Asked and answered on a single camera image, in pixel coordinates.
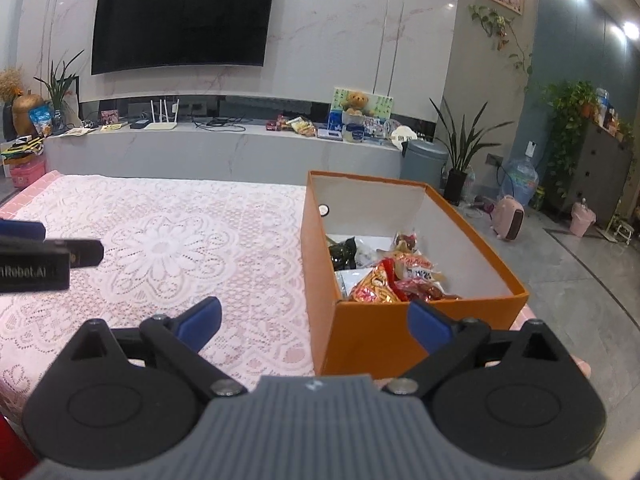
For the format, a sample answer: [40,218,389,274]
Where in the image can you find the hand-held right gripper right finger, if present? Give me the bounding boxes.
[382,301,583,399]

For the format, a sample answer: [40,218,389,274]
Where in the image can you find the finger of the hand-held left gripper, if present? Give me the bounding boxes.
[0,219,47,242]
[44,239,105,269]

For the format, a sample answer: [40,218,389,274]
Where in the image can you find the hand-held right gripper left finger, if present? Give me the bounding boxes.
[47,296,248,399]

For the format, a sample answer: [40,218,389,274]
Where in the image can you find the small red snack packet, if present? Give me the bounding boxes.
[397,281,463,303]

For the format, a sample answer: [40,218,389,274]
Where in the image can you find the clear packet of orange snacks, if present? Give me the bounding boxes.
[390,252,448,286]

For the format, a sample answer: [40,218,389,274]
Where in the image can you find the orange cardboard box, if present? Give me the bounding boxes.
[300,170,530,379]

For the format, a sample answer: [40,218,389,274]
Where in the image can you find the orange chip bag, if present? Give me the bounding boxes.
[350,260,408,303]

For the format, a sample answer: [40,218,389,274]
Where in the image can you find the dark red snack packet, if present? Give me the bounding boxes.
[392,230,421,253]

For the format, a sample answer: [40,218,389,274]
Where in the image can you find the black snack packet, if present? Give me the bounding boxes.
[327,237,358,271]

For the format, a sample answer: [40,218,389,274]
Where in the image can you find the pink checked mat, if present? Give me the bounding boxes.
[0,170,592,382]

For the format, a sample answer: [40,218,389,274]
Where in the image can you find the pink basket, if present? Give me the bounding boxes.
[10,157,48,189]

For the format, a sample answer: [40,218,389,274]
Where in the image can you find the pink lace tablecloth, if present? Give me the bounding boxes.
[0,175,321,413]

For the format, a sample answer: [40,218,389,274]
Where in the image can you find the blue snack bag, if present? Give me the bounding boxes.
[29,105,54,136]

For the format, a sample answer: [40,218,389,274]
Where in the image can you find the brown gourd vase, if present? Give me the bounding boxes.
[11,91,46,139]

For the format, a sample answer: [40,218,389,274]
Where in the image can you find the pink space heater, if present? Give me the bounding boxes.
[490,195,526,242]

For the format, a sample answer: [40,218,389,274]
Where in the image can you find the potted grass plant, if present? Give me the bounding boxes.
[34,50,86,132]

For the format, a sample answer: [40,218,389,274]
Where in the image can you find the dried flower bunch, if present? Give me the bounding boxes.
[0,67,24,106]

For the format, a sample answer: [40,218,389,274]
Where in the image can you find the white router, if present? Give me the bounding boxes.
[145,99,180,132]

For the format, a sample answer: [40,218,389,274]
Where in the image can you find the grey trash bin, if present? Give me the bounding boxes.
[399,140,449,194]

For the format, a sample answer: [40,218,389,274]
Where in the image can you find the potted long-leaf plant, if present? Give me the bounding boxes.
[429,97,516,207]

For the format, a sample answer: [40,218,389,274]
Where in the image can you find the white marble television console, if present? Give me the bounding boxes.
[42,121,408,187]

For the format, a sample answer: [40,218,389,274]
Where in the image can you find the blue water jug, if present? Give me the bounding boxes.
[505,157,540,206]

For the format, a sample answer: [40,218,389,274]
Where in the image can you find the red clothing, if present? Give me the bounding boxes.
[0,414,39,480]

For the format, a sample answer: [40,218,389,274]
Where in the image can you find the small pink bin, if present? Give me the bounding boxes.
[570,200,597,237]

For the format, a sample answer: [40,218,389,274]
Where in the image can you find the white step stool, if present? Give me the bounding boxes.
[602,222,636,246]

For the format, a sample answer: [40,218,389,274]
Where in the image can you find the pile of snack packets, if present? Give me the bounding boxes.
[265,115,318,137]

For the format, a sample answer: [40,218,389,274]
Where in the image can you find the green printed card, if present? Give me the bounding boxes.
[332,87,396,122]

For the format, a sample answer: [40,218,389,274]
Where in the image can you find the grey cabinet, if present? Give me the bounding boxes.
[545,120,636,227]

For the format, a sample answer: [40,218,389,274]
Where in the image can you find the brown teddy bear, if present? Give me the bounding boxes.
[342,91,370,116]

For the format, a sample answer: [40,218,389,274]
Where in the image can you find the green ivy plant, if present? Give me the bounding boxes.
[542,80,601,197]

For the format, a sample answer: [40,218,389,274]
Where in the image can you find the hanging vine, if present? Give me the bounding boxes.
[467,4,534,91]

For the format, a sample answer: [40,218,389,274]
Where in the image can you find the black cables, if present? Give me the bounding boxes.
[192,117,251,129]

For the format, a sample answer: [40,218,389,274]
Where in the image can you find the black wall television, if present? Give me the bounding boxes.
[91,0,279,76]

